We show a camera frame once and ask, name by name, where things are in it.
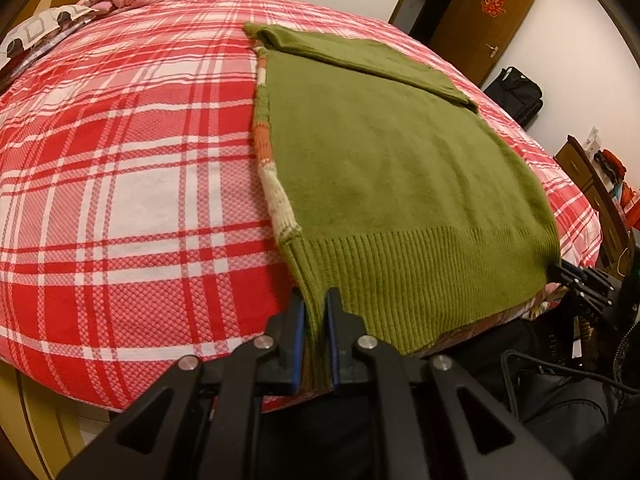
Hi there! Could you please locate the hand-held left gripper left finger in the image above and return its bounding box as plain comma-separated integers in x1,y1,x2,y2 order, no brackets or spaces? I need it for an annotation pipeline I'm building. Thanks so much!
57,292,307,480

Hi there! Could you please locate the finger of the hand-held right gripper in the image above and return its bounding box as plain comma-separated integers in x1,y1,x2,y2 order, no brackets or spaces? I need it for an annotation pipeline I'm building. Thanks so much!
566,284,615,322
549,263,622,289

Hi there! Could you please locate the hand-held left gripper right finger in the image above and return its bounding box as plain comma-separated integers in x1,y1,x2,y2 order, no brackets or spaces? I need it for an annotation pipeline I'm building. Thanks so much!
324,288,574,480

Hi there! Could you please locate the green knitted sweater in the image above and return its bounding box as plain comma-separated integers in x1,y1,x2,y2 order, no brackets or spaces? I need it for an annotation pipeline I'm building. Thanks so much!
242,22,560,394

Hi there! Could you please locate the brown wooden dresser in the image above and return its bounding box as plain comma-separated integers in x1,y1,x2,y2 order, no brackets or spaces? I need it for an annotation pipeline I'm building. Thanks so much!
554,134,638,267

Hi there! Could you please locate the red cloth pile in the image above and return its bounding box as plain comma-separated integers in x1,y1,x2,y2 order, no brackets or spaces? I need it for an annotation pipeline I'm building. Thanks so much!
594,148,627,182

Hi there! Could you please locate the person's black jacket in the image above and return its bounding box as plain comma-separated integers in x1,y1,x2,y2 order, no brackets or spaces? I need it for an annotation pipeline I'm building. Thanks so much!
260,310,640,480

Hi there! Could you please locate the black suitcase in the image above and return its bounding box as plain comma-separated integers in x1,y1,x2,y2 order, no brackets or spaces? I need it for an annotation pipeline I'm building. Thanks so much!
482,66,544,129

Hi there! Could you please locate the red plaid bed sheet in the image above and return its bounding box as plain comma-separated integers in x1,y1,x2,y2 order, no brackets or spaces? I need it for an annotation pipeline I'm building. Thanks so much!
0,0,602,414

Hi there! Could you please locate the brown wooden door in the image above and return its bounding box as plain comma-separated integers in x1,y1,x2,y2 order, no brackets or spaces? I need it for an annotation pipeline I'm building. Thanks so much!
429,0,539,89

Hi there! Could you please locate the grey patterned pillow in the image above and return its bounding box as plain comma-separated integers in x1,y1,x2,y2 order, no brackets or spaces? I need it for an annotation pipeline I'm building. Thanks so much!
0,4,97,69

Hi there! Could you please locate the black cable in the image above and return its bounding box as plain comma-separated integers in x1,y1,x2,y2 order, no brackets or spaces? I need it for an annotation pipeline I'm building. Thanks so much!
500,349,640,411

